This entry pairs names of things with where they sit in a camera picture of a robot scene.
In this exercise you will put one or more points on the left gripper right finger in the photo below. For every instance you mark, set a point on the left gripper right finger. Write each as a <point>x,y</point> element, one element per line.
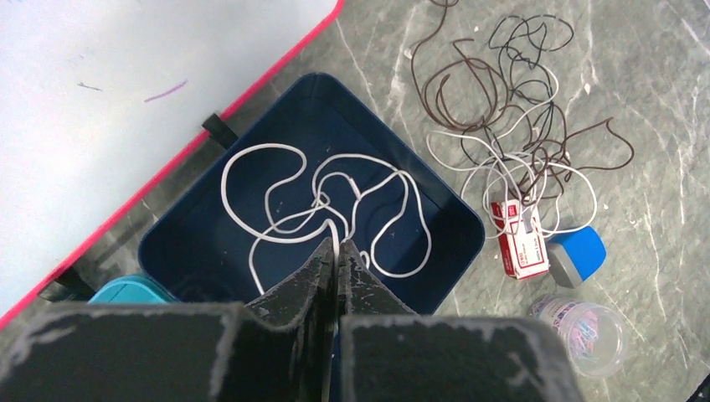
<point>388,352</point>

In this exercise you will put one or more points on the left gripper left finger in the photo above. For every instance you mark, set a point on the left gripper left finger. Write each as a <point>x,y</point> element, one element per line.
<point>275,348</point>

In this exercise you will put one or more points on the light blue tray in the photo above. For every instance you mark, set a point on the light blue tray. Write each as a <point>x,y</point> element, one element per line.
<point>132,289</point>

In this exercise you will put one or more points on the navy blue tray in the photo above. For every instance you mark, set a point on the navy blue tray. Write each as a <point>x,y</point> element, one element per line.
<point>318,153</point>

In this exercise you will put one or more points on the red white staples box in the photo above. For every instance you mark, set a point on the red white staples box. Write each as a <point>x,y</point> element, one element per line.
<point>523,249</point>

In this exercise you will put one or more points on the clear jar of clips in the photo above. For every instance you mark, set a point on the clear jar of clips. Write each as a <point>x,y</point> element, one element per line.
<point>595,337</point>

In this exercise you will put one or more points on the blue grey eraser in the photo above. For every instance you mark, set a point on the blue grey eraser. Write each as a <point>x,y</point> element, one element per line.
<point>575,257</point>

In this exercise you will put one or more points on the pink framed whiteboard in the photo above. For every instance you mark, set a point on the pink framed whiteboard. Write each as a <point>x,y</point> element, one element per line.
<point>100,100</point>

